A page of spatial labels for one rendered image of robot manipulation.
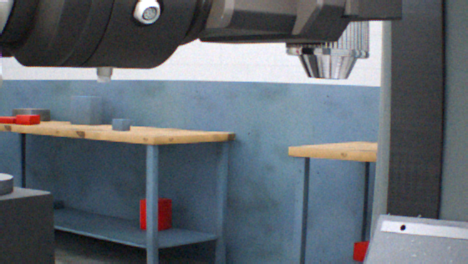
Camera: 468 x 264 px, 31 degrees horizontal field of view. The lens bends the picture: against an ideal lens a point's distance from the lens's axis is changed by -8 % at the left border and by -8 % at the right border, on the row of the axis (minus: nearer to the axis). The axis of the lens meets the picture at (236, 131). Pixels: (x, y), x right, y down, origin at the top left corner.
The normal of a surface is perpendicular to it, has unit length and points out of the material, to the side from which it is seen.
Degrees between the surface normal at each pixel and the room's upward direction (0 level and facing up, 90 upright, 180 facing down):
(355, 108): 90
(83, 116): 90
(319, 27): 135
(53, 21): 114
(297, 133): 90
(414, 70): 90
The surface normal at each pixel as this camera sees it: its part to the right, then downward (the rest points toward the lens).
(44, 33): -0.33, 0.53
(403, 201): -0.61, 0.03
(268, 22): 0.48, 0.52
